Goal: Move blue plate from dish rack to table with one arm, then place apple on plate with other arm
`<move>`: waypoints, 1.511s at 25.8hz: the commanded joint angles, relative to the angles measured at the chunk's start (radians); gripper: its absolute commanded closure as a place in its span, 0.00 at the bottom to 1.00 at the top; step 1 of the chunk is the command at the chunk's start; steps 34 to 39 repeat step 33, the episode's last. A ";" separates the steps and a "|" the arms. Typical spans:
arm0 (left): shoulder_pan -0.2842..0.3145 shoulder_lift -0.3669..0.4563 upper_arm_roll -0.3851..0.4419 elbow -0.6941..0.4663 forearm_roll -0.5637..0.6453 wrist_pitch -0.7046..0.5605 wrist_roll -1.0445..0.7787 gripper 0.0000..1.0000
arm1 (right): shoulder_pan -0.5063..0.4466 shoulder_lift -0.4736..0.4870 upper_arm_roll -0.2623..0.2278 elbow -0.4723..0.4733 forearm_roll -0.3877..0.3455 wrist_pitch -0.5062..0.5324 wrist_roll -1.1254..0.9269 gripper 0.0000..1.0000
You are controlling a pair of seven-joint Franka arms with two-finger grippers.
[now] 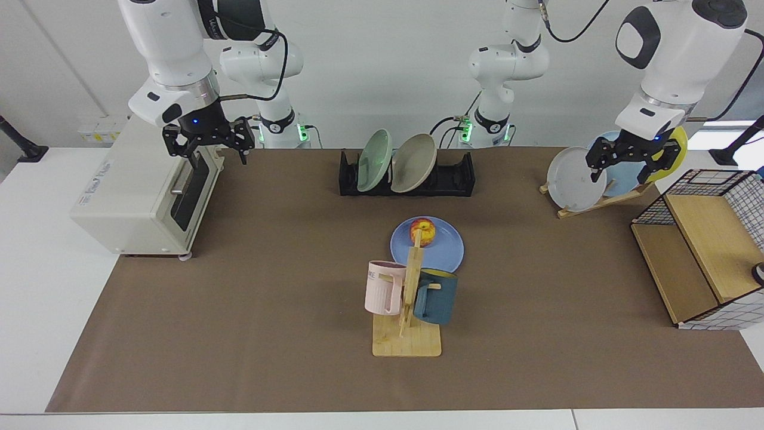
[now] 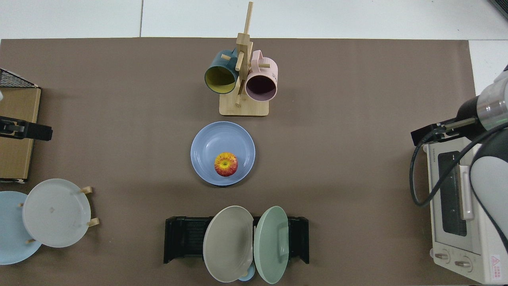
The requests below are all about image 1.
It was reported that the red yellow apple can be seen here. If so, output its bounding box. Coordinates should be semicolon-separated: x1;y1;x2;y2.
409;219;437;247

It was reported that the yellow plate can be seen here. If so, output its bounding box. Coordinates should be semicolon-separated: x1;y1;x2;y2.
648;125;688;183

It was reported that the light blue plate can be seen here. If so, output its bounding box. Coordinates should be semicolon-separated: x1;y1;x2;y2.
588;130;648;198

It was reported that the white plate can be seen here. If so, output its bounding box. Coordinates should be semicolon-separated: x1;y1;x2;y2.
547;146;608;213

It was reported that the wooden plate rack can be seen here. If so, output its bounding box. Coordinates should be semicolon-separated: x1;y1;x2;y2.
539;179;654;219

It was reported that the pale green plate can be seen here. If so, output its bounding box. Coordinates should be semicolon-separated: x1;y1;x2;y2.
356;129;393;193

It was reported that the black dish rack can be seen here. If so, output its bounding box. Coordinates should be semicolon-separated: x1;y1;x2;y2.
339;149;476;198

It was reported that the beige plate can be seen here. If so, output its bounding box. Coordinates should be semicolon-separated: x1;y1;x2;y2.
391;133;438;194

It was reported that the pale toaster oven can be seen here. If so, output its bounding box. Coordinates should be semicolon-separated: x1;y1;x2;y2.
70;116;226;260

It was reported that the black stand foot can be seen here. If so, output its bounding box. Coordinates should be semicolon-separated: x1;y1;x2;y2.
0;115;50;163
709;115;764;167

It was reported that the white box with yellow labels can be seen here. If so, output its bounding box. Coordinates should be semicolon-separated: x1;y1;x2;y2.
78;122;129;144

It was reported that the brown table cloth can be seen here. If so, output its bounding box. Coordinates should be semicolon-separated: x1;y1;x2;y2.
45;147;764;414

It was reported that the pink cup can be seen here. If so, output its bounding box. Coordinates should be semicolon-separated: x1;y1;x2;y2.
365;260;408;315

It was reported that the dark blue cup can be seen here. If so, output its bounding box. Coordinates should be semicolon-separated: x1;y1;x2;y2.
413;268;459;325

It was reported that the wooden cup stand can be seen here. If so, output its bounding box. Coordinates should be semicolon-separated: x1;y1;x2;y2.
372;229;442;358

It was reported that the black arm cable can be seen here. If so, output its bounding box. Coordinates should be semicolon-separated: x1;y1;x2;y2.
539;0;764;123
218;15;289;102

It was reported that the wire basket with wooden floor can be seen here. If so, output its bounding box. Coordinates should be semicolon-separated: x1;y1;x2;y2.
631;169;764;331

